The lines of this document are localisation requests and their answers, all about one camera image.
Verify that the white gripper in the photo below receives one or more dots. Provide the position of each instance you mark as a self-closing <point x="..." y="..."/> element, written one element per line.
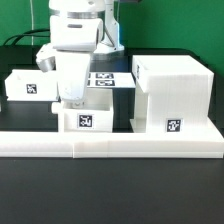
<point x="72" y="70"/>

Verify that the white front drawer box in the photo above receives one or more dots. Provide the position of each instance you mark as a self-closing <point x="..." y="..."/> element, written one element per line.
<point x="95" y="115"/>

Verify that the white drawer box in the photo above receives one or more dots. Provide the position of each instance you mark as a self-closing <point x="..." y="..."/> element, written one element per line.
<point x="95" y="115"/>
<point x="31" y="85"/>

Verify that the white drawer cabinet housing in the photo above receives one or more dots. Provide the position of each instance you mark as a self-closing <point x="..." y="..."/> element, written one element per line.
<point x="172" y="93"/>

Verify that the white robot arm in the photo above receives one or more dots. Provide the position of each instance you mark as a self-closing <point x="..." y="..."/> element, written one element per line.
<point x="80" y="30"/>

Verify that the white marker tag plate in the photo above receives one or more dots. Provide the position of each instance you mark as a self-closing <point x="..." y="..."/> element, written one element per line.
<point x="110" y="80"/>

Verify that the white L-shaped fixture wall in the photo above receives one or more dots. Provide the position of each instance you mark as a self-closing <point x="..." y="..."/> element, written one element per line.
<point x="205" y="142"/>

